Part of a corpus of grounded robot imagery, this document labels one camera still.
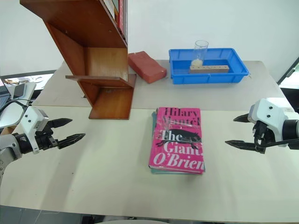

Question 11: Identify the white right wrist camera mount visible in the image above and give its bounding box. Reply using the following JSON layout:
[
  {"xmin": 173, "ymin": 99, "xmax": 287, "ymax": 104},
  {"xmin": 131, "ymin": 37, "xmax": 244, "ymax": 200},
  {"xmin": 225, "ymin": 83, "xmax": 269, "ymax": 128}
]
[{"xmin": 247, "ymin": 98, "xmax": 293, "ymax": 148}]

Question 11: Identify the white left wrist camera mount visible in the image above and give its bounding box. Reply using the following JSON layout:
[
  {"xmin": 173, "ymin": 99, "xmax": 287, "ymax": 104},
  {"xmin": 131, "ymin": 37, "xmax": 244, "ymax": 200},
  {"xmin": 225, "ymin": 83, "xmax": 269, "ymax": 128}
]
[{"xmin": 20, "ymin": 106, "xmax": 50, "ymax": 155}]

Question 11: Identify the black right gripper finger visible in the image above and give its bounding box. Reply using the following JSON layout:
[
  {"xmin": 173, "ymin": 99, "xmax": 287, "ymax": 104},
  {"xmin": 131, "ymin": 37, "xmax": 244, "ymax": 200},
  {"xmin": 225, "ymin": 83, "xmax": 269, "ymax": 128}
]
[
  {"xmin": 233, "ymin": 113, "xmax": 250, "ymax": 123},
  {"xmin": 224, "ymin": 140, "xmax": 266, "ymax": 154}
]

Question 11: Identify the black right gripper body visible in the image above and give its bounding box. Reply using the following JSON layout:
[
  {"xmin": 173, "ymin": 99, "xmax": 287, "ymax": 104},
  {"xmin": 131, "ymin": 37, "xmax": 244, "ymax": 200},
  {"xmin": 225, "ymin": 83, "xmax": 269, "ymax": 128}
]
[{"xmin": 253, "ymin": 120, "xmax": 279, "ymax": 154}]

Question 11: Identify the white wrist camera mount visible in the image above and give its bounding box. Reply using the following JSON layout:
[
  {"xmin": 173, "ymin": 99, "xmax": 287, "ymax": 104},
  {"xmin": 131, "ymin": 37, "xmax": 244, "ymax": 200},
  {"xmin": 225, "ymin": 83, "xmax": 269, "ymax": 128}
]
[
  {"xmin": 20, "ymin": 106, "xmax": 50, "ymax": 155},
  {"xmin": 247, "ymin": 98, "xmax": 293, "ymax": 148}
]

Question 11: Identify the brown wooden bookshelf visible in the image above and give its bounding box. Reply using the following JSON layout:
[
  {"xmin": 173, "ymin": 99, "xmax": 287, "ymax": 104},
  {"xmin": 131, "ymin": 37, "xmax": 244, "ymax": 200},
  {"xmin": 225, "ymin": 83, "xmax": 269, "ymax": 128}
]
[{"xmin": 19, "ymin": 0, "xmax": 137, "ymax": 120}]

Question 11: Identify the teal book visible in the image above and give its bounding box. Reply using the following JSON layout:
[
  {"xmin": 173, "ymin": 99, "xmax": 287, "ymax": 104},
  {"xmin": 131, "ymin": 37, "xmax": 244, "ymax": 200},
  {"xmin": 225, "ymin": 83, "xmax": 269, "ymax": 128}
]
[{"xmin": 149, "ymin": 110, "xmax": 206, "ymax": 175}]

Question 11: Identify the red brick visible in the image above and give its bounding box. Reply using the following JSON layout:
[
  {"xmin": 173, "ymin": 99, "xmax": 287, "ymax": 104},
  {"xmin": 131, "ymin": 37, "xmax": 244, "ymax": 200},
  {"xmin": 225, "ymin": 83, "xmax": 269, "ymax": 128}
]
[{"xmin": 128, "ymin": 52, "xmax": 168, "ymax": 84}]

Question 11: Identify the white rounded shell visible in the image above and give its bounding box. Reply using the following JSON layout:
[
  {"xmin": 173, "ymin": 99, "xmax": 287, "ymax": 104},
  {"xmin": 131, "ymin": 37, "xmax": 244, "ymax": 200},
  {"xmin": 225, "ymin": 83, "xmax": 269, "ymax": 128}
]
[{"xmin": 0, "ymin": 102, "xmax": 26, "ymax": 128}]

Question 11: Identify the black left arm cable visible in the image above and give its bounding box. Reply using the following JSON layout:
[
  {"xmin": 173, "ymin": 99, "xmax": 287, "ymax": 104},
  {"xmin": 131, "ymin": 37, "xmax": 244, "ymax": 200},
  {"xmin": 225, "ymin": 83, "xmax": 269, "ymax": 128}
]
[{"xmin": 6, "ymin": 99, "xmax": 32, "ymax": 110}]

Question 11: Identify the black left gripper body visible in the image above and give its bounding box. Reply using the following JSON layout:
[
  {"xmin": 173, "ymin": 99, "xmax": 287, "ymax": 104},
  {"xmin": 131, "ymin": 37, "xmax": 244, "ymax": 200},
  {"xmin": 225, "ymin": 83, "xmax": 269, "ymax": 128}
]
[{"xmin": 34, "ymin": 121, "xmax": 59, "ymax": 152}]

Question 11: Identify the wooden block with holes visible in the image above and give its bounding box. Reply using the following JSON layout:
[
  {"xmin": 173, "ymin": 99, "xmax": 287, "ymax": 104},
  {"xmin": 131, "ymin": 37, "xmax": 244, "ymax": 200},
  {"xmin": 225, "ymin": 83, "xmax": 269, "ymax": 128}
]
[{"xmin": 189, "ymin": 65, "xmax": 230, "ymax": 75}]

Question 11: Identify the blue plastic bin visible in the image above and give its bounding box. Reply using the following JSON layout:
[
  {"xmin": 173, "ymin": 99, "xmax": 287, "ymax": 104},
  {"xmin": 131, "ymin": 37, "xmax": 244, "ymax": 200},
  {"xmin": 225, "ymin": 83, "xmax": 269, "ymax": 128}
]
[{"xmin": 168, "ymin": 48, "xmax": 250, "ymax": 85}]

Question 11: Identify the dark laptop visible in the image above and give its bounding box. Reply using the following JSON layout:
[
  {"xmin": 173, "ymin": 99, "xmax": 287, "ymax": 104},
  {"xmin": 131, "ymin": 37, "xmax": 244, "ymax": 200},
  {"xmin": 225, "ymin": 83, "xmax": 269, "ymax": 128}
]
[{"xmin": 0, "ymin": 77, "xmax": 12, "ymax": 111}]

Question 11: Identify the black smartphone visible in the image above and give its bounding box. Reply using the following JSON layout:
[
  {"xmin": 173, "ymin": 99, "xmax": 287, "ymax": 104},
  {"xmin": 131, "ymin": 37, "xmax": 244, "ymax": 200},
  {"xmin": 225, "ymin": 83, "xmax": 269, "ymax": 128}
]
[{"xmin": 12, "ymin": 83, "xmax": 26, "ymax": 100}]

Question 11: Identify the pink Giant O'Brien book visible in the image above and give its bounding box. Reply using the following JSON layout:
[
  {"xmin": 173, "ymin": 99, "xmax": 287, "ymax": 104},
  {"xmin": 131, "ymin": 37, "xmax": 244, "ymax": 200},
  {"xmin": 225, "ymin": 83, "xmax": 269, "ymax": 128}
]
[{"xmin": 148, "ymin": 107, "xmax": 206, "ymax": 174}]

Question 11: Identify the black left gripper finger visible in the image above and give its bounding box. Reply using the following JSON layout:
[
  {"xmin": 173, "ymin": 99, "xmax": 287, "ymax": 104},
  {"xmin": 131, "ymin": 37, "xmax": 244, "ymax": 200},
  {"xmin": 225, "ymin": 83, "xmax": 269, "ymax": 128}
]
[
  {"xmin": 57, "ymin": 133, "xmax": 86, "ymax": 150},
  {"xmin": 49, "ymin": 118, "xmax": 73, "ymax": 129}
]

